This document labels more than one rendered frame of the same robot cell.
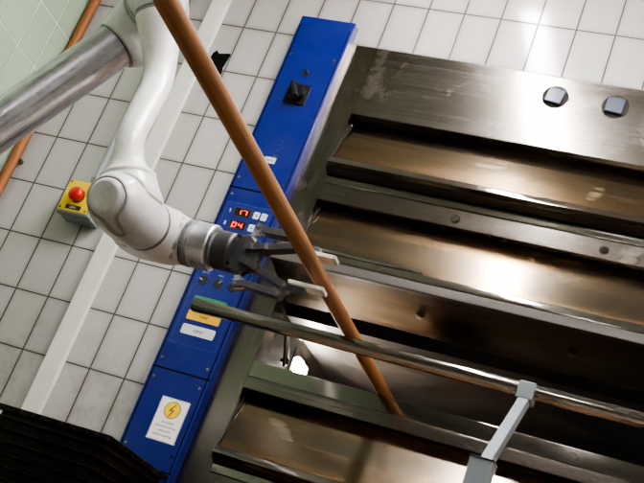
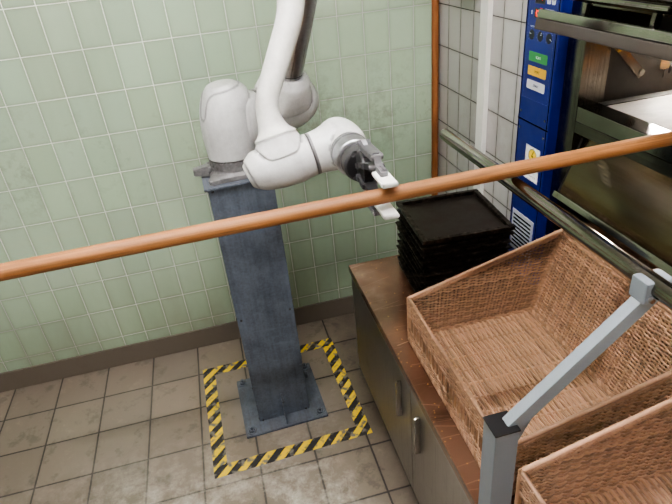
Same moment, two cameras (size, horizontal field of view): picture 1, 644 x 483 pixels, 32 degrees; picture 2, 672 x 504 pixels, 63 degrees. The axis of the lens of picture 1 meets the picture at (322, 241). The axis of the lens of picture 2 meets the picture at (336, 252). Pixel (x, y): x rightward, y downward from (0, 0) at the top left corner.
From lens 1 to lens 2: 1.91 m
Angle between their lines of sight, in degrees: 75
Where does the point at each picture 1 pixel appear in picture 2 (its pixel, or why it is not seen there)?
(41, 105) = not seen: hidden behind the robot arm
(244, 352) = (571, 98)
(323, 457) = (630, 206)
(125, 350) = (510, 99)
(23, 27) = not seen: outside the picture
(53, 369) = (480, 118)
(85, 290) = (482, 52)
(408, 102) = not seen: outside the picture
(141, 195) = (263, 169)
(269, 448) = (592, 193)
